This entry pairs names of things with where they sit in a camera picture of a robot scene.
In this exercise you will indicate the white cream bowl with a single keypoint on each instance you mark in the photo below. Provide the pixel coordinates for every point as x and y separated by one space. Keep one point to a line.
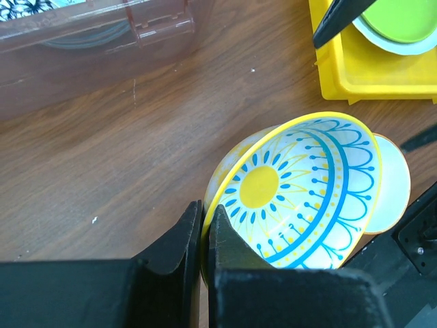
395 188

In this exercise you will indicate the yellow plastic tray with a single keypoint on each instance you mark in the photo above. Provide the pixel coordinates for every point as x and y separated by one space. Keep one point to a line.
352 68

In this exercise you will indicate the green plate white rim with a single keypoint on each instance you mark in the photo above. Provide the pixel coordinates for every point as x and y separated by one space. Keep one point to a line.
400 27

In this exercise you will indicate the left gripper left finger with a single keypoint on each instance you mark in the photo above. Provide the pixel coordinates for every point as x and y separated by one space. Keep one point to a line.
159 287

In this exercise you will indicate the blue floral plate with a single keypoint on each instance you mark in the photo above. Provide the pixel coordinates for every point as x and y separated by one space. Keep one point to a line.
13 9

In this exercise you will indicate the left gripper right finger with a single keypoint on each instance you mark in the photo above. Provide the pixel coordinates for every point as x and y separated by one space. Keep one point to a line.
245 291

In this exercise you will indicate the yellow flower patterned bowl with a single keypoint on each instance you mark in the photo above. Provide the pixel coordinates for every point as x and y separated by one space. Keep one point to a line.
299 194

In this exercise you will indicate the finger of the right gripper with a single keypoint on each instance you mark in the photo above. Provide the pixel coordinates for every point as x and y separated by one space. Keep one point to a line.
338 16
424 138

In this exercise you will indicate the pink translucent plastic bin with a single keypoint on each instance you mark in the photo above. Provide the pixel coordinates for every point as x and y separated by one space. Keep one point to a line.
83 46

